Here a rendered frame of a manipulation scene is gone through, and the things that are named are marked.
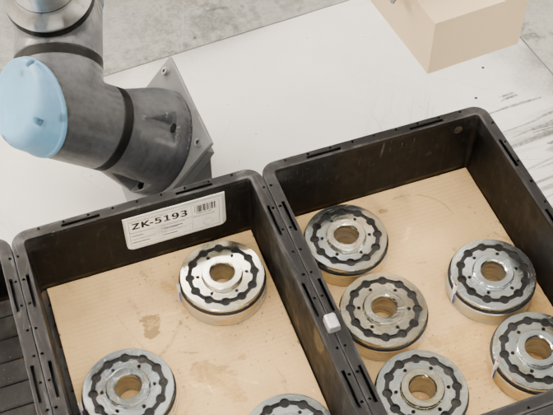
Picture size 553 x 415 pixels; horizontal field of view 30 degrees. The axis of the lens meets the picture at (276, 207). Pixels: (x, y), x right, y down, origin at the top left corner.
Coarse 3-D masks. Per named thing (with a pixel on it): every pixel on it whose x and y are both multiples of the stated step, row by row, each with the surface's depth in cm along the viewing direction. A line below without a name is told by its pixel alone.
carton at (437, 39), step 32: (384, 0) 120; (416, 0) 113; (448, 0) 113; (480, 0) 113; (512, 0) 113; (416, 32) 115; (448, 32) 113; (480, 32) 115; (512, 32) 118; (448, 64) 117
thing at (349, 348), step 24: (432, 120) 128; (456, 120) 128; (480, 120) 128; (336, 144) 125; (360, 144) 125; (504, 144) 125; (264, 168) 123; (288, 168) 124; (528, 192) 121; (288, 216) 120; (552, 216) 118; (312, 264) 114; (336, 312) 111; (336, 336) 109; (360, 360) 107; (360, 384) 105; (384, 408) 103; (504, 408) 103; (528, 408) 105
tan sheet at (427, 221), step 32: (384, 192) 134; (416, 192) 134; (448, 192) 134; (480, 192) 134; (384, 224) 130; (416, 224) 130; (448, 224) 130; (480, 224) 130; (416, 256) 127; (448, 256) 127; (448, 320) 122; (448, 352) 119; (480, 352) 119; (480, 384) 116
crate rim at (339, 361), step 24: (168, 192) 121; (192, 192) 121; (264, 192) 121; (96, 216) 119; (120, 216) 119; (24, 240) 117; (288, 240) 116; (24, 264) 115; (288, 264) 115; (24, 288) 113; (312, 288) 112; (312, 312) 111; (48, 336) 109; (48, 360) 107; (336, 360) 107; (48, 384) 105; (360, 408) 103
